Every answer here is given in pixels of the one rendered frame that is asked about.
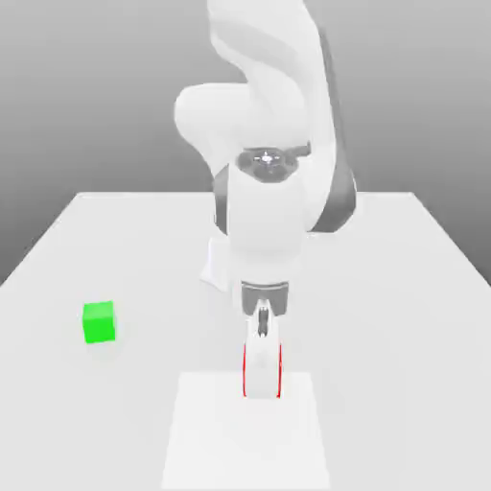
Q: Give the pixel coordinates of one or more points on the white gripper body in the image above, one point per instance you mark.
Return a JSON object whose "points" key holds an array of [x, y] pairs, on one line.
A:
{"points": [[262, 370]]}

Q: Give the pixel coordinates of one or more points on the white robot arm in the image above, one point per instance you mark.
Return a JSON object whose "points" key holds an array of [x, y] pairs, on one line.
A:
{"points": [[264, 215]]}

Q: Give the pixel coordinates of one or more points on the small green cube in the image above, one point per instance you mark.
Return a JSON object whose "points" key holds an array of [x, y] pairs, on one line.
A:
{"points": [[99, 326]]}

